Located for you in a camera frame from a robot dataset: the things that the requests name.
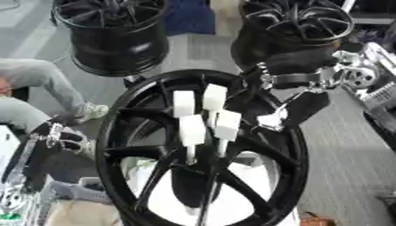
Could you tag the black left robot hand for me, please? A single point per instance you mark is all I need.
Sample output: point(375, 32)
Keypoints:
point(38, 147)

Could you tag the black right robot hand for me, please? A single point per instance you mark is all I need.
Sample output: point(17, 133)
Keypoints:
point(301, 60)

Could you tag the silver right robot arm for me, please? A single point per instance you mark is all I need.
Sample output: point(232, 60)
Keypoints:
point(371, 76)

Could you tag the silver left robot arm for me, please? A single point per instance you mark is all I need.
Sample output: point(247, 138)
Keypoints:
point(18, 206)

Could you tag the black wheel rim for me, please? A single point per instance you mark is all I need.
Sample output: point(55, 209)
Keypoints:
point(304, 23)
point(121, 41)

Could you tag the large black spoked wheel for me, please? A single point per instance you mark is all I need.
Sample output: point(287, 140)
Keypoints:
point(154, 173)

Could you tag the person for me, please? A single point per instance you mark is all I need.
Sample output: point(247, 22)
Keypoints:
point(36, 76)
point(189, 16)

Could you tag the orange woven basket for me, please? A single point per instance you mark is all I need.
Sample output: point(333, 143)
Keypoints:
point(314, 221)

